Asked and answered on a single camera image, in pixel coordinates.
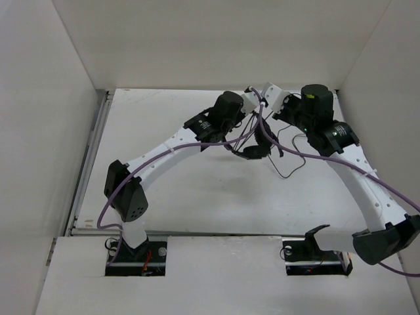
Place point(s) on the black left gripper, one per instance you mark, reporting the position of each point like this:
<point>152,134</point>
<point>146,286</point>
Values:
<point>241,114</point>

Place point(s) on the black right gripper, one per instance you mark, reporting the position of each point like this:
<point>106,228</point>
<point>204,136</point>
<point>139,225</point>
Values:
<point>289,100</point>

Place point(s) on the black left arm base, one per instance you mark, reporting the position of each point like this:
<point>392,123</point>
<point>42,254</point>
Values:
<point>149,262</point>

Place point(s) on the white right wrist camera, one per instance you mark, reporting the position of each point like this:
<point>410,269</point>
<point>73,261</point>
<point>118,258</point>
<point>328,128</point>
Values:
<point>274,96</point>

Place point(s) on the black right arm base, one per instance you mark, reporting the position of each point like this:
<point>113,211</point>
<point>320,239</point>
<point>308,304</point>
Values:
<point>299,261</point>

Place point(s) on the aluminium table edge rail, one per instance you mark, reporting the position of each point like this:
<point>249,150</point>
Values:
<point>104,101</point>

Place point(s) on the aluminium front table rail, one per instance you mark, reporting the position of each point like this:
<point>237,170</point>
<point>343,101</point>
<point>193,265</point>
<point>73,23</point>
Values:
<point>113,232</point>

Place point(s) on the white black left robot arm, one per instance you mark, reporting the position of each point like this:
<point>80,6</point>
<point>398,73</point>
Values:
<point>126,183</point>

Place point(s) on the black over-ear headphones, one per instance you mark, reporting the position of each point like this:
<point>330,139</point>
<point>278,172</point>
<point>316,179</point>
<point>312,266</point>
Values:
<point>263,147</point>

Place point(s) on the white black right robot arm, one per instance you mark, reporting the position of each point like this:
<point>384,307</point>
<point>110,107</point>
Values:
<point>389,228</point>

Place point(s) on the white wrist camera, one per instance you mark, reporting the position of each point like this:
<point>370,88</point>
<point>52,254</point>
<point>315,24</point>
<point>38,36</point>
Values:
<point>274,96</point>
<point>250,101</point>

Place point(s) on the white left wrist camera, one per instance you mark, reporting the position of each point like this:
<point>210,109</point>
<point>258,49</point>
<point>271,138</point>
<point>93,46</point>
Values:
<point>250,101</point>

